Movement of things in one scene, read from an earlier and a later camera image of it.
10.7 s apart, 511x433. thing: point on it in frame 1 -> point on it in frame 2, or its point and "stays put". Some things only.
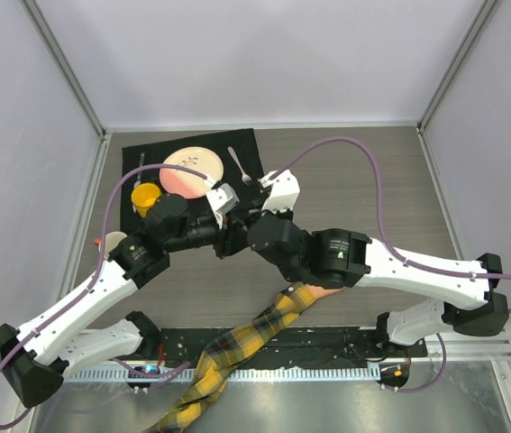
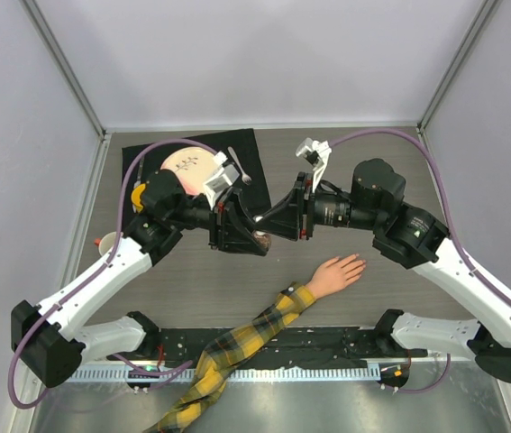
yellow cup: (144, 196) stays put
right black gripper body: (281, 214) -> (308, 206)
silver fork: (245, 178) stays put
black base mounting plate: (293, 347) stays put
